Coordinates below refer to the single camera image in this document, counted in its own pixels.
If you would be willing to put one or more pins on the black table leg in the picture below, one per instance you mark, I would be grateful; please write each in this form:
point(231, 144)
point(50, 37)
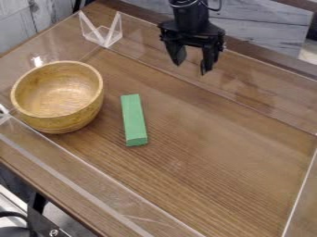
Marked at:
point(39, 202)

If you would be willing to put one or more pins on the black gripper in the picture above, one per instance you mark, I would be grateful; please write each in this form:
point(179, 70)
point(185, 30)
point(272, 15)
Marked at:
point(176, 39)

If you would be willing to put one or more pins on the green rectangular block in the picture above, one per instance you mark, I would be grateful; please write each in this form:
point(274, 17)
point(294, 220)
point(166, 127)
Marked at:
point(134, 120)

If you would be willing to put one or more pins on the brown wooden bowl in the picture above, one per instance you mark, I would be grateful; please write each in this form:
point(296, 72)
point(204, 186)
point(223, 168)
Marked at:
point(58, 97)

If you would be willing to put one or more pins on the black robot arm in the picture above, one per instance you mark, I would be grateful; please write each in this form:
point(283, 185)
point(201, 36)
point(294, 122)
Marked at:
point(191, 29)

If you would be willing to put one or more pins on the clear acrylic barrier wall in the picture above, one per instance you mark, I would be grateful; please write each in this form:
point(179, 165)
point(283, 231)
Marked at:
point(228, 169)

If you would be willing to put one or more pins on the clear acrylic corner bracket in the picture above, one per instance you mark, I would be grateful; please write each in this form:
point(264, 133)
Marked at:
point(105, 36)

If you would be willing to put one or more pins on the black table clamp mount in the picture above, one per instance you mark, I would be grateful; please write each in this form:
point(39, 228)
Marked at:
point(42, 226)

